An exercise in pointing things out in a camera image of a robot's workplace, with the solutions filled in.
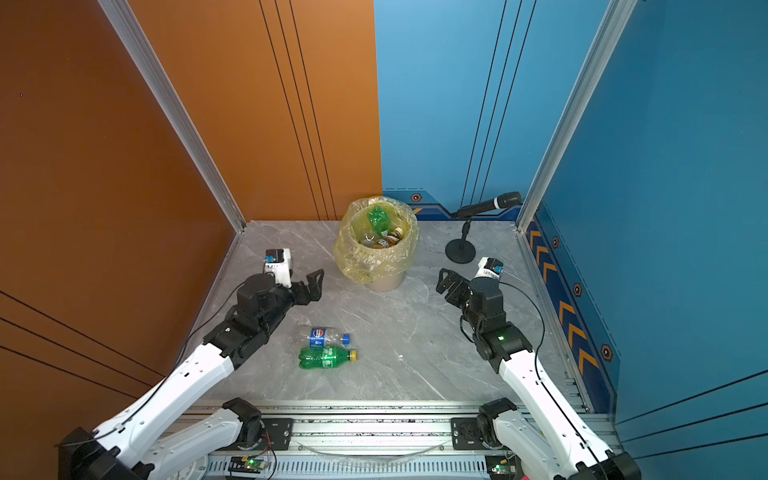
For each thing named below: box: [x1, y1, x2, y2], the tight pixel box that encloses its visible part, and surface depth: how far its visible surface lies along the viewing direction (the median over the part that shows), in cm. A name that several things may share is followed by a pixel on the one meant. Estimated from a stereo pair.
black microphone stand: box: [445, 219, 476, 264], surface depth 112 cm
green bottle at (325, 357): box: [298, 346, 358, 369], surface depth 84 cm
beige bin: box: [366, 271, 406, 293], surface depth 102 cm
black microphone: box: [450, 191, 523, 219], surface depth 90 cm
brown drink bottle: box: [372, 227, 403, 249], surface depth 95 cm
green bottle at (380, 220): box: [368, 206, 392, 237], surface depth 86 cm
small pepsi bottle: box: [309, 327, 351, 347], surface depth 87 cm
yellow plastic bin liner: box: [334, 196, 420, 283], surface depth 87 cm
